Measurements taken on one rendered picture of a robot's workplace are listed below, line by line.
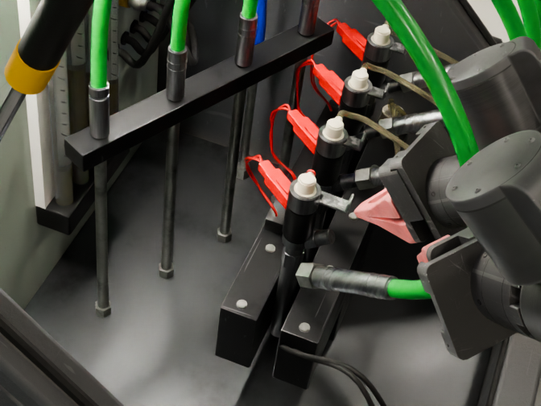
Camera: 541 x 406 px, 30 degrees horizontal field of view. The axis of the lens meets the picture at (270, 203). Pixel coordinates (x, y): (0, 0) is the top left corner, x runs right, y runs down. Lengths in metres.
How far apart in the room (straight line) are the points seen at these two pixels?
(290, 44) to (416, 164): 0.32
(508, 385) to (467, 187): 0.51
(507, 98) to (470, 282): 0.16
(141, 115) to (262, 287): 0.20
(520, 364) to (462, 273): 0.42
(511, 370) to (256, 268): 0.27
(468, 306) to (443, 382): 0.53
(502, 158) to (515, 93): 0.20
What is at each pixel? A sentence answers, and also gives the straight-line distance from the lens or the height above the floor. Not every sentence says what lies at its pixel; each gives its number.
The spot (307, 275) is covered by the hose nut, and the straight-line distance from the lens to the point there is 0.80.
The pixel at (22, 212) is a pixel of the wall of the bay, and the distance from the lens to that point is 1.06.
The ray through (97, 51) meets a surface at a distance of 0.88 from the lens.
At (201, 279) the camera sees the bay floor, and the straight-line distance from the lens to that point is 1.18.
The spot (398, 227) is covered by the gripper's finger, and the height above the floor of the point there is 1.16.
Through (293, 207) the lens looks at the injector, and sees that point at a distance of 0.89.
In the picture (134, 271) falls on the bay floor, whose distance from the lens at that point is 1.18.
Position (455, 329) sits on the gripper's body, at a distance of 0.62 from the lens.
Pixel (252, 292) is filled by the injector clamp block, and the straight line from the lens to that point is 0.98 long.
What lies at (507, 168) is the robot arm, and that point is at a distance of 0.51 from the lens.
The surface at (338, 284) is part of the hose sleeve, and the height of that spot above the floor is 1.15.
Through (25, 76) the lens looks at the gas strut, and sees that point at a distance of 0.44.
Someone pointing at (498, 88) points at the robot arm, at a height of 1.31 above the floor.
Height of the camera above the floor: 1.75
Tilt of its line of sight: 46 degrees down
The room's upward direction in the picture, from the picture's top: 9 degrees clockwise
